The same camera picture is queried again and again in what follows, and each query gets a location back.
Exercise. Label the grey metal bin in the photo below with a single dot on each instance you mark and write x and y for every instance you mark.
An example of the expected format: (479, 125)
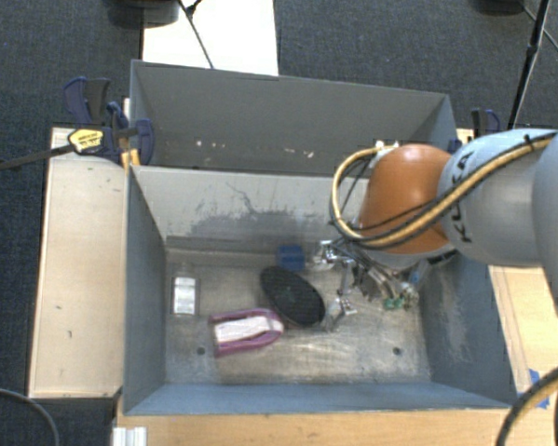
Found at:
(275, 124)

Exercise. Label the clear glass block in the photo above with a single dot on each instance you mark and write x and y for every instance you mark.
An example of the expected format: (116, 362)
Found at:
(184, 295)

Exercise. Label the pale wood flat board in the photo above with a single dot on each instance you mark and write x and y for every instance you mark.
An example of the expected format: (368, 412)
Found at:
(82, 277)

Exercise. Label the black oval dish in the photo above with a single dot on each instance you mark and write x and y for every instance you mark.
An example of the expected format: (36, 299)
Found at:
(294, 297)

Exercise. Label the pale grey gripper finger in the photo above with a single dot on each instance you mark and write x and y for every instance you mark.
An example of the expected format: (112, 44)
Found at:
(340, 314)
(325, 256)

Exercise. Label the blue block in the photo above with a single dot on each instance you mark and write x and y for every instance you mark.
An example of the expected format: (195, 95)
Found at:
(291, 258)

